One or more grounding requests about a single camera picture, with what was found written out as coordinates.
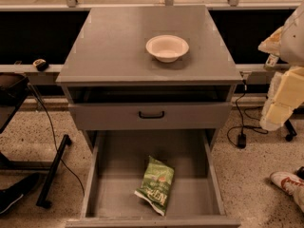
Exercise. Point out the white paper bowl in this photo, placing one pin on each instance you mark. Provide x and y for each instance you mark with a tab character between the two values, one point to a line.
167	48

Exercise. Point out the closed grey upper drawer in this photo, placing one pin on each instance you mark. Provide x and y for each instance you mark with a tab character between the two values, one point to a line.
125	116

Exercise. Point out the black drawer handle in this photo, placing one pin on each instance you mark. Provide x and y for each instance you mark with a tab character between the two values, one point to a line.
149	116

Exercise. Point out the small clear bottle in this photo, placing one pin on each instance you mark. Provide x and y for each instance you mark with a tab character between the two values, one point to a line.
271	62

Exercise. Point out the black wheeled stand right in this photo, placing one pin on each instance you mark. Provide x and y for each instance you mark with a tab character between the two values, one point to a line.
291	131

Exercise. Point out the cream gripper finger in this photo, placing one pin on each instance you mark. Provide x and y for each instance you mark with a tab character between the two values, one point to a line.
285	94
272	44

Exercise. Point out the open grey lower drawer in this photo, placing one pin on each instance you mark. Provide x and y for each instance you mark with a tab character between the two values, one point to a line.
118	164

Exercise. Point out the yellow black tape measure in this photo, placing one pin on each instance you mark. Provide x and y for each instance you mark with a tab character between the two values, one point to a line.
40	64

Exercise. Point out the grey drawer cabinet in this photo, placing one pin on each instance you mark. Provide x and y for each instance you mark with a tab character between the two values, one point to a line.
109	63

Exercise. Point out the white red sneaker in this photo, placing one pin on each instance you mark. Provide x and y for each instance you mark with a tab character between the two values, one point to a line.
286	181

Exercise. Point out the black power adapter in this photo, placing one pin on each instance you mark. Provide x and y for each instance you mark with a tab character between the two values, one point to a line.
241	141

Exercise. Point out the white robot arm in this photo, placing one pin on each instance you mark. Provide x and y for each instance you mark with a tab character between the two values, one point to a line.
292	39

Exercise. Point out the black shoe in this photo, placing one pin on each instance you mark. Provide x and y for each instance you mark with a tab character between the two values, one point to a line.
13	194

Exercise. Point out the green jalapeno chip bag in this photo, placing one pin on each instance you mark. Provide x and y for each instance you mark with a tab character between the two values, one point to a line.
156	185

